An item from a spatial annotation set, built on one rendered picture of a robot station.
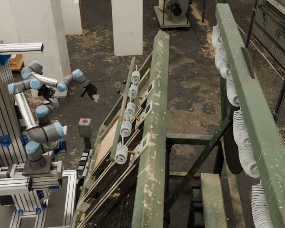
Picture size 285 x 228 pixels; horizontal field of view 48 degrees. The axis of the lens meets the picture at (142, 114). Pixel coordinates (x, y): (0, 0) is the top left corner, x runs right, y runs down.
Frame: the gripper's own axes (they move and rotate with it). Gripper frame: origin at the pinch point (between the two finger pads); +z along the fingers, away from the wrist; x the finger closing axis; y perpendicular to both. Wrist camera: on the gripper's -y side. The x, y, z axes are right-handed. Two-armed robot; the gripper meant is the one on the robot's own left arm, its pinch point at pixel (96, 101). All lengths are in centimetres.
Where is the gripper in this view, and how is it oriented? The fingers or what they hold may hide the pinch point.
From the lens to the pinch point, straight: 302.8
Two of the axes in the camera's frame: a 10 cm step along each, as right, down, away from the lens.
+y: 8.8, -4.1, -2.4
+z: 4.7, 6.8, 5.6
